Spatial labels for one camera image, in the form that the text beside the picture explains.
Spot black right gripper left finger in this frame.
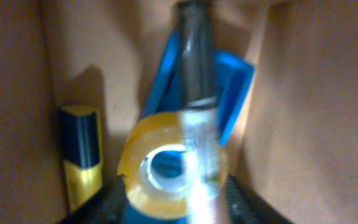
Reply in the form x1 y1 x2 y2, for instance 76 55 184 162
58 175 128 224

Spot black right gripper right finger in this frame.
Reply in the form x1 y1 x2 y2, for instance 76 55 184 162
226 175 293 224

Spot yellow tape roll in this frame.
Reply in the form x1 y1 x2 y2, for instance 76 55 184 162
117 110 229 223

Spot yellow highlighter black cap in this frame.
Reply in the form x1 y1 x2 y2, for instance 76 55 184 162
58 105 103 213

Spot black whiteboard marker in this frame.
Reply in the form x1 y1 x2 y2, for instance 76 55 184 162
175 1 230 223

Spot brown cardboard box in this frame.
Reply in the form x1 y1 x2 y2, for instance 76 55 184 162
0 1 358 223

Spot blue whiteboard duster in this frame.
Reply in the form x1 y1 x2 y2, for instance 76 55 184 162
124 31 254 223

